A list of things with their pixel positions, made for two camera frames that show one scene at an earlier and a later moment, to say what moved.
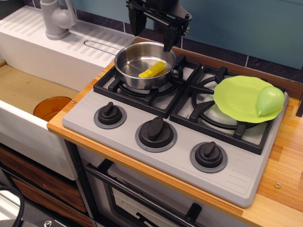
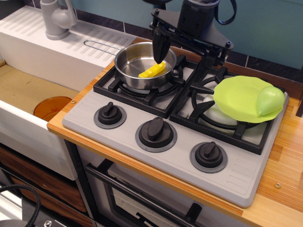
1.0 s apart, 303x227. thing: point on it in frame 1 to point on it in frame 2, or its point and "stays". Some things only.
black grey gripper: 170,12 to 195,25
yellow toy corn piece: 151,71 stays
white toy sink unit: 34,67 stays
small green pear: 270,99 stays
